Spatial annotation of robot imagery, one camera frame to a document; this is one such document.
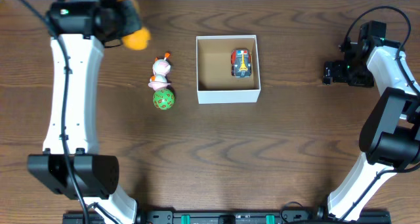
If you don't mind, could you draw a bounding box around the orange rubber giraffe toy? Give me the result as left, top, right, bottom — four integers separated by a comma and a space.
118, 0, 152, 51

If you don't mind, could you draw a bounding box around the white pink rubber chicken toy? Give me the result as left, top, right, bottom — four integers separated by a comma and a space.
148, 52, 171, 91

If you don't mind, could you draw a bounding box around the green spotted ball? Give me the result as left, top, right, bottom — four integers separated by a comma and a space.
153, 88, 175, 110

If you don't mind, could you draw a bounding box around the red grey toy truck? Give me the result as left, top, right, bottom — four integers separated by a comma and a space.
230, 49, 252, 78

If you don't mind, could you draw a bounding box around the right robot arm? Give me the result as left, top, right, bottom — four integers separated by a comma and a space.
322, 21, 419, 222

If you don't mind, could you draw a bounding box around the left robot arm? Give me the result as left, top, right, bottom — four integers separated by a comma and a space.
27, 0, 150, 223

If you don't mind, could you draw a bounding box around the white cardboard box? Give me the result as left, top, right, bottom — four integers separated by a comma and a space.
196, 35, 261, 104

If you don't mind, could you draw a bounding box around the black mounting rail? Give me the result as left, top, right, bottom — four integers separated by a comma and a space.
62, 209, 392, 224

